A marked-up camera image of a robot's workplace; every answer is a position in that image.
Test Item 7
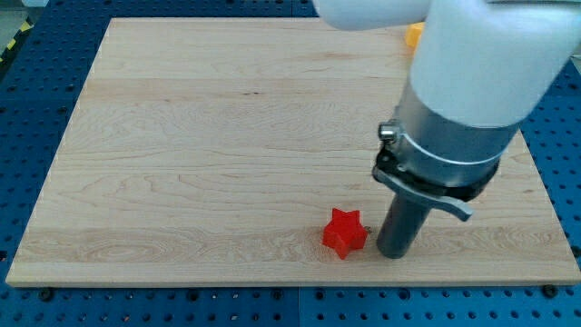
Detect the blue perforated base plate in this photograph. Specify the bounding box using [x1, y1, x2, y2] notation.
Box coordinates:
[1, 0, 580, 326]

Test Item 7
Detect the wooden board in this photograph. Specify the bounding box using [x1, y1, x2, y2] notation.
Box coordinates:
[6, 18, 580, 288]

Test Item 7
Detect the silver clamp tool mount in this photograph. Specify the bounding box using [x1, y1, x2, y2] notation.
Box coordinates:
[372, 82, 517, 222]

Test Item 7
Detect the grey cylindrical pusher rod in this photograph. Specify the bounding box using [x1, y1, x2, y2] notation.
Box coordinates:
[376, 194, 431, 259]

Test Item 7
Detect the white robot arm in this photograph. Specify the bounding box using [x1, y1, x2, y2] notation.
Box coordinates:
[313, 0, 580, 259]

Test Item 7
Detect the yellow block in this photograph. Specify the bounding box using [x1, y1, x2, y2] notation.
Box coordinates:
[404, 22, 425, 49]

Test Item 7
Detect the red star block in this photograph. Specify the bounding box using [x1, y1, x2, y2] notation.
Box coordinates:
[321, 208, 369, 260]

